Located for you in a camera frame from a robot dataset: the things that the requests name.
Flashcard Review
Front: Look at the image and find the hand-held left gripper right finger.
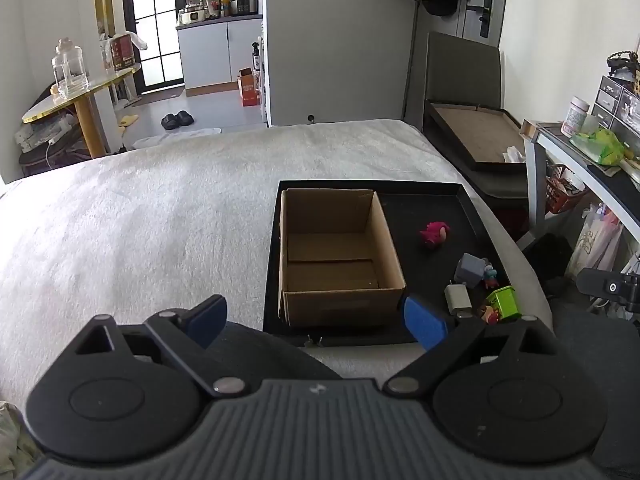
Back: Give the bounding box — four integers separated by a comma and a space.
382, 296, 556, 396

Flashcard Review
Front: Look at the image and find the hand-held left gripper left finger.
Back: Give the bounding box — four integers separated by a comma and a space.
75, 294, 248, 398

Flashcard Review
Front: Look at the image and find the white charger plug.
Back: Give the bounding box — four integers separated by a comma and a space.
444, 284, 473, 318

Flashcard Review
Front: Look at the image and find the small block toy figure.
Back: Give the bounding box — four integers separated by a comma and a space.
454, 253, 487, 289

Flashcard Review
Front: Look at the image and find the blue and red toy figure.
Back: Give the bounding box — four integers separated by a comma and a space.
481, 259, 501, 291

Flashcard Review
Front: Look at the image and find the green toy bin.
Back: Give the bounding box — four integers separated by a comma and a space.
485, 286, 523, 322

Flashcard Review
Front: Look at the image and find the black tray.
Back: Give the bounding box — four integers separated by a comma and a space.
263, 180, 512, 347

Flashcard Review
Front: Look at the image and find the pink plush toy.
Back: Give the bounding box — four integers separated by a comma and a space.
419, 221, 452, 249

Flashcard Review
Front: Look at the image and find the red basket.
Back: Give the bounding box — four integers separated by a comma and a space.
545, 162, 588, 215

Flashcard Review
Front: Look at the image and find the white tote bag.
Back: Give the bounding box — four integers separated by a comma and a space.
565, 202, 626, 281

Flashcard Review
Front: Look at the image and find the large flat cardboard box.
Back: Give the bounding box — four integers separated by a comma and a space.
429, 102, 528, 173

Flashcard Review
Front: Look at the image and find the brown door mat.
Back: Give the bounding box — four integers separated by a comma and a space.
137, 85, 187, 106

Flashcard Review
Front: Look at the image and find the white-framed desk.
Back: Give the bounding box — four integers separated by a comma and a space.
520, 119, 640, 241

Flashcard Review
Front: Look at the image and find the pale patterned cloth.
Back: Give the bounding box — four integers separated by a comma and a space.
0, 400, 36, 480

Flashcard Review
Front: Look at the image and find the orange cardboard box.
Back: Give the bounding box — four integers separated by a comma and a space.
237, 67, 261, 107

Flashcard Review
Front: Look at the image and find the round gold-rimmed table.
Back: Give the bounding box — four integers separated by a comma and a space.
19, 64, 142, 176

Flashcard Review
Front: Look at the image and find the white power strip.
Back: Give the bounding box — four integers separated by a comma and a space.
15, 114, 77, 152

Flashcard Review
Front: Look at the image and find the green plastic bag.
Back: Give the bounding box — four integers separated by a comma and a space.
570, 127, 627, 167

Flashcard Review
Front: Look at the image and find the pink-lidded jar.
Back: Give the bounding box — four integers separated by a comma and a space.
561, 96, 591, 137

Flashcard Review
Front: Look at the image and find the grey chair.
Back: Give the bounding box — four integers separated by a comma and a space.
422, 31, 531, 198

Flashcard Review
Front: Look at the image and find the white kitchen cabinet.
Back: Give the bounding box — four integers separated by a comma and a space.
176, 16, 264, 92

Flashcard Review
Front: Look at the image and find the coat stand pole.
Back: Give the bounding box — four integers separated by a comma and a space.
402, 0, 421, 121

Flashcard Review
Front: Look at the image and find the red label container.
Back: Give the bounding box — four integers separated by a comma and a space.
102, 31, 150, 73

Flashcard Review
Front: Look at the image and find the clear glass jar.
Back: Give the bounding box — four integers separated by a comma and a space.
51, 37, 91, 100

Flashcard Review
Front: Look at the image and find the small drawer organizer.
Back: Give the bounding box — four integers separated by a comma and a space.
592, 75, 640, 136

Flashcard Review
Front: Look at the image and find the black-framed glass door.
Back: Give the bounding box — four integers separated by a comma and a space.
122, 0, 183, 93

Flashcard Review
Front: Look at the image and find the dark ornament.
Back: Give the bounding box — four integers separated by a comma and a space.
606, 51, 640, 81

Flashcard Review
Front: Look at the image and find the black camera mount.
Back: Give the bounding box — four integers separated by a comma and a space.
575, 267, 640, 313

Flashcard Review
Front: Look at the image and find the black door handle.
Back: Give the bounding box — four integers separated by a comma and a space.
466, 0, 493, 38

